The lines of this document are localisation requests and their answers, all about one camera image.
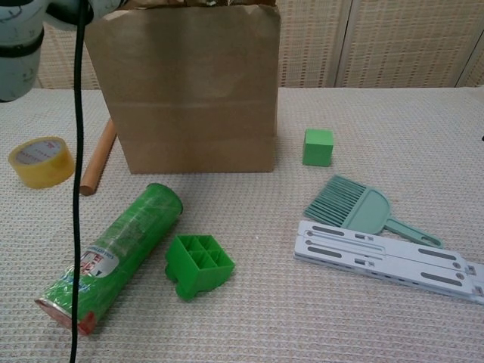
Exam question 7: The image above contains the woven folding screen panel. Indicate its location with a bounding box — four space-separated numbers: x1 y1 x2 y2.
33 22 101 91
278 0 347 88
457 33 484 88
334 0 481 88

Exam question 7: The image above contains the green plastic compartment block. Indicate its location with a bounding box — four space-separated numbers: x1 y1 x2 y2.
164 234 236 302

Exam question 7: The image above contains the brown paper bag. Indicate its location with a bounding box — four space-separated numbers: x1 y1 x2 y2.
85 0 283 175

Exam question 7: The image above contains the yellow packing tape roll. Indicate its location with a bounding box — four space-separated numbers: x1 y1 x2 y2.
8 136 76 189

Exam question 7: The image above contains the green cube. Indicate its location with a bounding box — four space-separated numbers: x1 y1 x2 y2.
302 128 335 167

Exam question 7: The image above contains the white folding laptop stand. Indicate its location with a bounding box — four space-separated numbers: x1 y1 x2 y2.
293 220 484 306

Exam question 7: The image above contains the teal mini dustpan brush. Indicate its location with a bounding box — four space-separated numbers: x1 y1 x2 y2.
303 174 444 250

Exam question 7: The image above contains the wooden dowel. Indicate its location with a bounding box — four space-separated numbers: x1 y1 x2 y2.
79 119 117 197

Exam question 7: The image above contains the beige woven tablecloth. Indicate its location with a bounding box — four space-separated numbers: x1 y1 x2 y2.
0 86 484 363

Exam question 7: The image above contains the green chip can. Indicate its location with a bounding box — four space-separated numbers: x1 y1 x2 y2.
33 182 185 337

